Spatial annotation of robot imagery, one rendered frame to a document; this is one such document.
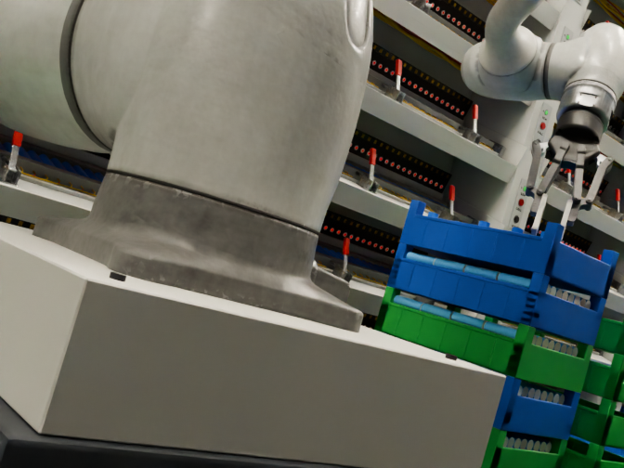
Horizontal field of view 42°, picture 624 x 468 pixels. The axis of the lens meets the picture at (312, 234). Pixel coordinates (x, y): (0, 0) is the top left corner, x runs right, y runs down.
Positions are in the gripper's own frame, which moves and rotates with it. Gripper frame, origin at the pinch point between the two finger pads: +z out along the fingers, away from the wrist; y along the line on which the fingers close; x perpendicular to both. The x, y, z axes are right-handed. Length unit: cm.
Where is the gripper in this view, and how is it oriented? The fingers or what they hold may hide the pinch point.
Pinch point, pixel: (551, 220)
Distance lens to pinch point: 133.2
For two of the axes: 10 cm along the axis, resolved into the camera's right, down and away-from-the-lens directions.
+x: 1.5, 5.3, 8.4
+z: -3.8, 8.1, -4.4
